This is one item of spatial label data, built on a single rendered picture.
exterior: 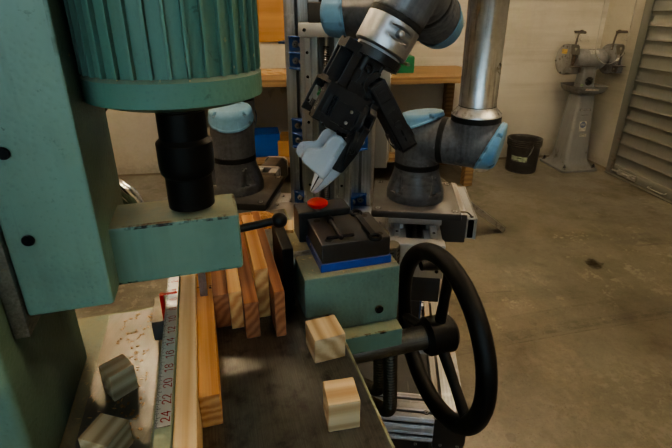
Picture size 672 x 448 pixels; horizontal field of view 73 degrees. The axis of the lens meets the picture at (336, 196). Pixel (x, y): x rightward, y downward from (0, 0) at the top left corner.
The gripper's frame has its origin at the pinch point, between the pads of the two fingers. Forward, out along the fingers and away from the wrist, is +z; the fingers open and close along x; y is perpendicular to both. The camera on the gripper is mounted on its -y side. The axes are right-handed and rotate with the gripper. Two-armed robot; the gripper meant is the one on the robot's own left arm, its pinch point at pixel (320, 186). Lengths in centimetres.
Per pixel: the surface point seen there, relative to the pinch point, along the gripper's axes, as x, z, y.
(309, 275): 9.6, 9.4, -0.7
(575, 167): -238, -54, -298
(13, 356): 17.2, 24.3, 27.0
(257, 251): 4.0, 11.1, 5.3
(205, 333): 15.2, 17.8, 10.0
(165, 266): 12.1, 12.9, 16.8
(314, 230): 4.8, 5.0, -0.3
